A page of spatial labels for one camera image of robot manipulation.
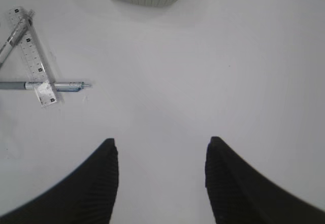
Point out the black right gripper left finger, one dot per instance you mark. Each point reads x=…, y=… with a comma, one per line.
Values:
x=87, y=195

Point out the clear plastic ruler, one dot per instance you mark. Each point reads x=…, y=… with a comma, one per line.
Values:
x=37, y=67

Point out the grey grip patterned pen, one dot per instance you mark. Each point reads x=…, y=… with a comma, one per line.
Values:
x=21, y=20

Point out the blue grey retractable pen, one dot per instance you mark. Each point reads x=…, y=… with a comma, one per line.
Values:
x=59, y=86

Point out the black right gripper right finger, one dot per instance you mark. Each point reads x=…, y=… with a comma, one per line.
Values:
x=238, y=193

